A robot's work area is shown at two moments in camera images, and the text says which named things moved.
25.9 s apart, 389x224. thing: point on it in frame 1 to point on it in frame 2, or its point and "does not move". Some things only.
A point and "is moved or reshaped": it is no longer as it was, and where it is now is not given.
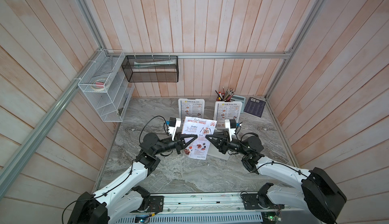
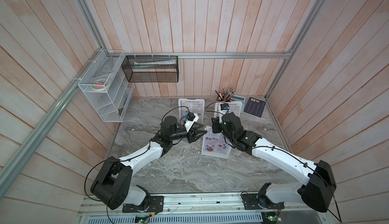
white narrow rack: x=191 y=108 does not move
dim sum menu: x=191 y=108 does not move
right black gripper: x=222 y=143 to x=216 y=125
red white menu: x=198 y=147 is moved or reshaped
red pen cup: x=225 y=97 does not move
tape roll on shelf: x=98 y=84 does not move
